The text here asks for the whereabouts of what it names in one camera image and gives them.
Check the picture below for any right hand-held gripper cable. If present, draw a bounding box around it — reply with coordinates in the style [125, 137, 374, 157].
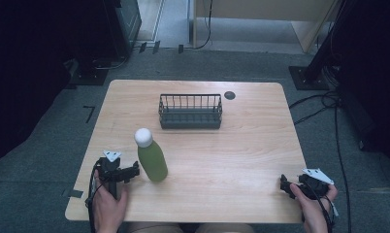
[304, 181, 341, 233]

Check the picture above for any long black floor cable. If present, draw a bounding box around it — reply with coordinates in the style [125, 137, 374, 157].
[331, 96, 353, 233]

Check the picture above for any black cabinet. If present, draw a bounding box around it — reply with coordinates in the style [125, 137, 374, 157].
[102, 0, 143, 60]

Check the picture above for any dark curtain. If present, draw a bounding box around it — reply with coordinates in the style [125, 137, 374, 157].
[331, 0, 390, 167]

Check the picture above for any black wire basket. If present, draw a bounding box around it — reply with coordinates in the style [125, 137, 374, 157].
[157, 93, 224, 130]

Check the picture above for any person's right hand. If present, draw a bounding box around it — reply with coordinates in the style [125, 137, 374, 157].
[289, 182, 339, 225]

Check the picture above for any person's left hand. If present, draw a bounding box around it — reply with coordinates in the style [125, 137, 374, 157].
[91, 182, 130, 228]

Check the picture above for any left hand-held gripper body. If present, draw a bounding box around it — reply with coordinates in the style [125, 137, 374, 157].
[94, 150, 123, 200]

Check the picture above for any thin black hanging cable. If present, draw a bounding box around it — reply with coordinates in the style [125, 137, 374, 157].
[195, 0, 214, 50]

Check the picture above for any grey floor cable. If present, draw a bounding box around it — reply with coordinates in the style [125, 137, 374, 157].
[94, 55, 129, 71]

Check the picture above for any hand-held gripper cable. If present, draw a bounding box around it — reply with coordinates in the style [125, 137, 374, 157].
[84, 159, 102, 233]
[304, 181, 341, 233]

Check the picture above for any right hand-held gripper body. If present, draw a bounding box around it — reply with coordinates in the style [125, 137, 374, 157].
[294, 167, 335, 200]

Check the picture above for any left hand-held gripper cable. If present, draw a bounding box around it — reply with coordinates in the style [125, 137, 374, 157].
[84, 159, 102, 233]

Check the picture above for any green bottle with white cap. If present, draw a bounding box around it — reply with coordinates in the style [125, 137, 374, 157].
[133, 127, 169, 183]

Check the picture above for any black metal stand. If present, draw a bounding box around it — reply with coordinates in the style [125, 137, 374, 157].
[287, 0, 350, 92]

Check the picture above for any black stand base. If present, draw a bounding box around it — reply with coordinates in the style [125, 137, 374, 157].
[69, 57, 111, 87]

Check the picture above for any light wooden partition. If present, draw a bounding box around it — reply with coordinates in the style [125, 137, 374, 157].
[190, 0, 341, 54]

